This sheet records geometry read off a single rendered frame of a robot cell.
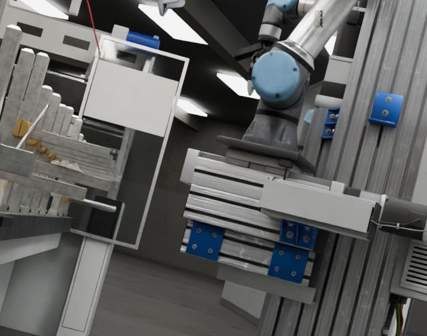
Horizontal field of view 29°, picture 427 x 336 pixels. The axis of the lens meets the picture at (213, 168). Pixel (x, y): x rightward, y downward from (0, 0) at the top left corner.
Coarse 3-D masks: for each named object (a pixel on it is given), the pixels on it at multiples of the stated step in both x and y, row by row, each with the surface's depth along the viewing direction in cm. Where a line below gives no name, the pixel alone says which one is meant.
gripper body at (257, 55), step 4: (260, 36) 296; (264, 36) 295; (260, 40) 297; (264, 40) 295; (268, 40) 294; (272, 40) 294; (276, 40) 296; (264, 44) 296; (268, 44) 298; (272, 44) 295; (264, 48) 296; (268, 48) 296; (256, 52) 296; (260, 52) 296; (264, 52) 296; (252, 56) 295; (256, 56) 295; (260, 56) 294; (256, 60) 294
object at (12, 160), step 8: (0, 152) 99; (8, 152) 99; (16, 152) 99; (24, 152) 100; (0, 160) 99; (8, 160) 99; (16, 160) 99; (24, 160) 99; (32, 160) 100; (0, 168) 99; (8, 168) 99; (16, 168) 99; (24, 168) 99; (32, 168) 102; (24, 176) 99
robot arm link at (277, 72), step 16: (320, 0) 206; (336, 0) 204; (352, 0) 205; (304, 16) 208; (320, 16) 204; (336, 16) 205; (304, 32) 205; (320, 32) 204; (272, 48) 208; (288, 48) 203; (304, 48) 204; (320, 48) 207; (256, 64) 204; (272, 64) 202; (288, 64) 201; (304, 64) 204; (256, 80) 204; (272, 80) 202; (288, 80) 201; (304, 80) 206; (272, 96) 203; (288, 96) 204
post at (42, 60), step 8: (40, 56) 246; (40, 64) 246; (48, 64) 249; (32, 72) 245; (40, 72) 245; (32, 80) 245; (40, 80) 245; (32, 88) 245; (40, 88) 246; (32, 96) 245; (24, 104) 244; (32, 104) 245; (24, 112) 244; (32, 112) 244; (24, 120) 244; (16, 144) 243; (24, 144) 245; (8, 184) 242; (8, 192) 242; (8, 200) 244
